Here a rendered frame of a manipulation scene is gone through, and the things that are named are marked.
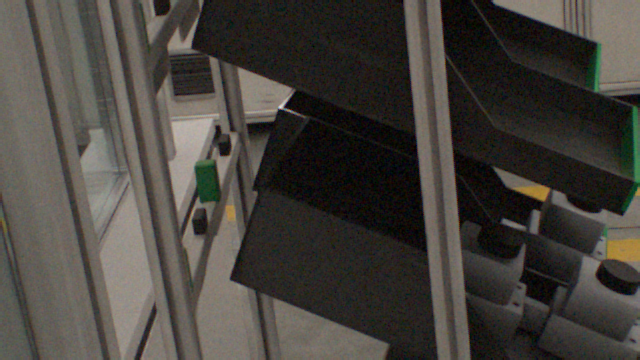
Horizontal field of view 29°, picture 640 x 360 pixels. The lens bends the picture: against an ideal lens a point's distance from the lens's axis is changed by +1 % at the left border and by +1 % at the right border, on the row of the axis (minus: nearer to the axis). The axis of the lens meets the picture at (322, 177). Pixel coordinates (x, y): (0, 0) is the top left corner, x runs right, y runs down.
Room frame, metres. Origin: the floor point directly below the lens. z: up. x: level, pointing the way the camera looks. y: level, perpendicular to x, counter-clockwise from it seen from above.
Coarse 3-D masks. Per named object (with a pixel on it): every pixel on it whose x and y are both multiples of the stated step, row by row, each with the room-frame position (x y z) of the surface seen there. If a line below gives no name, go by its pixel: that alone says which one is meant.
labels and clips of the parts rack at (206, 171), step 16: (160, 0) 0.79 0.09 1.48; (192, 0) 0.95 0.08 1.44; (144, 16) 0.71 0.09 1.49; (192, 16) 0.94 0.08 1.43; (160, 64) 0.79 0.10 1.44; (160, 80) 0.78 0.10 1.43; (224, 144) 0.94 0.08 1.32; (208, 160) 0.86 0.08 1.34; (208, 176) 0.85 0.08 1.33; (208, 192) 0.85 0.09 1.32; (224, 208) 0.94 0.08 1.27; (192, 224) 0.79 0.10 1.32; (192, 288) 0.71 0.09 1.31
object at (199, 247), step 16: (176, 0) 0.83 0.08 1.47; (160, 16) 0.79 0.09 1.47; (176, 16) 0.81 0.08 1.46; (160, 32) 0.76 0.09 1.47; (160, 48) 0.75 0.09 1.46; (240, 144) 0.99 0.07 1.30; (224, 160) 0.93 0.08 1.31; (224, 176) 0.90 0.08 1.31; (224, 192) 0.88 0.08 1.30; (208, 208) 0.84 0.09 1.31; (208, 224) 0.81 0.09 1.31; (192, 240) 0.78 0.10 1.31; (208, 240) 0.79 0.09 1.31; (192, 256) 0.76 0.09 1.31; (208, 256) 0.78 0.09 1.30; (192, 272) 0.73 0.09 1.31
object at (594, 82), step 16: (480, 0) 0.95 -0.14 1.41; (496, 16) 0.95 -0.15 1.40; (512, 16) 0.95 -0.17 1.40; (528, 16) 0.95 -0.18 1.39; (496, 32) 0.95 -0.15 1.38; (512, 32) 0.95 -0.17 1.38; (528, 32) 0.95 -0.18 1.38; (544, 32) 0.94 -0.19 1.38; (560, 32) 0.94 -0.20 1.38; (512, 48) 0.93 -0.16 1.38; (528, 48) 0.94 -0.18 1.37; (544, 48) 0.94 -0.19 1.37; (560, 48) 0.94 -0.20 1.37; (576, 48) 0.94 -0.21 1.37; (592, 48) 0.93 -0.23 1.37; (528, 64) 0.90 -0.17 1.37; (544, 64) 0.91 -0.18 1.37; (560, 64) 0.92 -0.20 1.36; (576, 64) 0.93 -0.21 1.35; (592, 64) 0.90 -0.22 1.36; (576, 80) 0.90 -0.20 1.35; (592, 80) 0.86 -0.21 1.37
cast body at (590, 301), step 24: (600, 264) 0.74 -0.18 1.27; (624, 264) 0.75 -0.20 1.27; (576, 288) 0.73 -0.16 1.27; (600, 288) 0.73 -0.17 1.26; (624, 288) 0.73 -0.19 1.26; (528, 312) 0.75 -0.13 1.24; (552, 312) 0.74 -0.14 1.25; (576, 312) 0.73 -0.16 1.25; (600, 312) 0.72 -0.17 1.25; (624, 312) 0.72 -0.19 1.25; (552, 336) 0.73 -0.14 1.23; (576, 336) 0.73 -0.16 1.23; (600, 336) 0.72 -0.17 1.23; (624, 336) 0.72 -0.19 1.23
